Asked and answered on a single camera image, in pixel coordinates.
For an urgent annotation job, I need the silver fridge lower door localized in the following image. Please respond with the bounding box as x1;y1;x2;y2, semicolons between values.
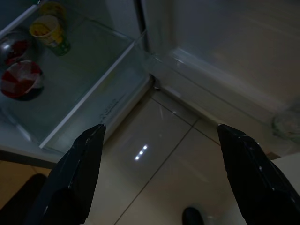
140;0;300;165

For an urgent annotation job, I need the red white noodle bowl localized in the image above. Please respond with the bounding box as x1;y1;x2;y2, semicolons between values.
0;60;45;102

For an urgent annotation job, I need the yellow cup noodle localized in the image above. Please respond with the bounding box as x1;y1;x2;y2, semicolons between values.
39;1;68;23
29;15;71;57

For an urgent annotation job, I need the black robot foot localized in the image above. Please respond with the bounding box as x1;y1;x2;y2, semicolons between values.
182;207;204;225

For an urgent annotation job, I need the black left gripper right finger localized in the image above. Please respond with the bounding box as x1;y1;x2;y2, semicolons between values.
217;123;300;225

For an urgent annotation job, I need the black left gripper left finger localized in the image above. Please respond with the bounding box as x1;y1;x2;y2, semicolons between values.
24;123;106;225

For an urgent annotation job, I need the glass fridge shelf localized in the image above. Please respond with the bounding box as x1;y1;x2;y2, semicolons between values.
0;4;150;150

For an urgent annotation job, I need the silver two-door fridge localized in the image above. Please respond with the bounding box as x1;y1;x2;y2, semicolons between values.
0;0;155;169

